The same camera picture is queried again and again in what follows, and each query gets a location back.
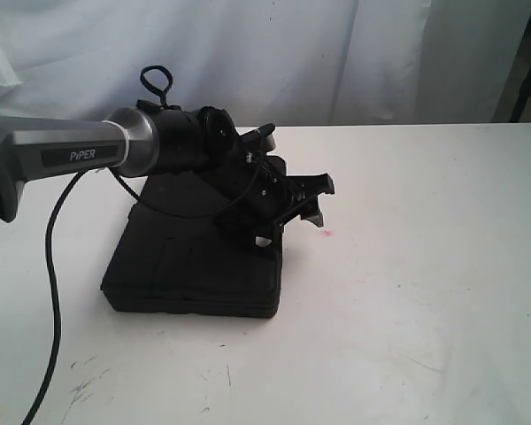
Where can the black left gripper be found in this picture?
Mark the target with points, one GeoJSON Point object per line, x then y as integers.
{"type": "Point", "coordinates": [265, 203]}

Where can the black plastic tool case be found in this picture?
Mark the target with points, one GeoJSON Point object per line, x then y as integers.
{"type": "Point", "coordinates": [172, 262]}

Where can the left silver black robot arm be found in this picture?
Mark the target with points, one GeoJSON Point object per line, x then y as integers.
{"type": "Point", "coordinates": [149, 140]}

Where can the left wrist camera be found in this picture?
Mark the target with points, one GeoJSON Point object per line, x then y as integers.
{"type": "Point", "coordinates": [260, 139]}

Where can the white backdrop curtain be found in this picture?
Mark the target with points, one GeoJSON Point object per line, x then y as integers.
{"type": "Point", "coordinates": [287, 62]}

